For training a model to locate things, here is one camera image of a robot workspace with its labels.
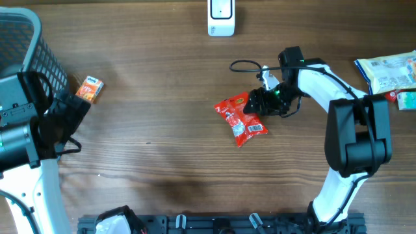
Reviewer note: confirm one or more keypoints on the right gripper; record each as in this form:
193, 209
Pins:
255, 95

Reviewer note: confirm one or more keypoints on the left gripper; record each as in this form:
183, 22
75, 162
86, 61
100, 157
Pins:
75, 116

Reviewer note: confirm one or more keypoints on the red snack bag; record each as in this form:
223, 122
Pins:
244, 126

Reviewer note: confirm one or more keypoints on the orange tissue pack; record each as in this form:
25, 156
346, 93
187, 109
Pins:
90, 89
410, 64

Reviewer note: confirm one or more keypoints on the red candy bar wrapper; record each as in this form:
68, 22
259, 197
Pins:
391, 96

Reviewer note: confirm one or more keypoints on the cream snack pouch blue seal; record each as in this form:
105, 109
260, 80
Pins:
384, 74

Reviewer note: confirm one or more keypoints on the teal tissue pack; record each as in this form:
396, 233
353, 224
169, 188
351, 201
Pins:
406, 101

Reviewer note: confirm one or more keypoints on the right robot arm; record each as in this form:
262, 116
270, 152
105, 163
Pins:
357, 140

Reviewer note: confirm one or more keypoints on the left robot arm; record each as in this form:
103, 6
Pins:
36, 131

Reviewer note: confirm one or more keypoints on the white barcode scanner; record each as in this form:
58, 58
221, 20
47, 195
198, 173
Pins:
221, 18

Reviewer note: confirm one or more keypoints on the grey plastic shopping basket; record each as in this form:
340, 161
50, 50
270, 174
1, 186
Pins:
24, 49

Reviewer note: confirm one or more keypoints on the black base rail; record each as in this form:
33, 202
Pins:
211, 224

